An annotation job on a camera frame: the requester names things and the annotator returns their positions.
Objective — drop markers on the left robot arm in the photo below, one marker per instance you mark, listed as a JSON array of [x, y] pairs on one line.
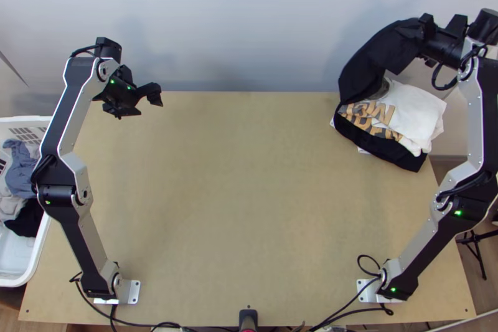
[[66, 114]]

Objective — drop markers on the pile of folded clothes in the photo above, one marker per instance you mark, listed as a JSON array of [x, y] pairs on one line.
[[408, 114]]

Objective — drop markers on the black t-shirt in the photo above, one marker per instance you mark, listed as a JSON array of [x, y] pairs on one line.
[[373, 59]]

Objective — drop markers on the heap of clothes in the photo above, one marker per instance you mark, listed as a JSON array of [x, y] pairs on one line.
[[19, 176]]

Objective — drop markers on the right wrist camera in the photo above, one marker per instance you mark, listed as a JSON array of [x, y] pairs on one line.
[[457, 25]]

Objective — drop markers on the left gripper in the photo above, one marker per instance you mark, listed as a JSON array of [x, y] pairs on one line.
[[124, 106]]

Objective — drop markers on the white laundry basket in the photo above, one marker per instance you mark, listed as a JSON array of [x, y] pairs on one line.
[[15, 269]]

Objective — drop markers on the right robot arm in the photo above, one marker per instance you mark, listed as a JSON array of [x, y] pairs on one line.
[[472, 114]]

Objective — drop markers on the black tripod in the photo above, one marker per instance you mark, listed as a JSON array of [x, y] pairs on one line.
[[475, 248]]

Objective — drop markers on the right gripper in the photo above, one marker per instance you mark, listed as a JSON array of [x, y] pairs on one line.
[[431, 46]]

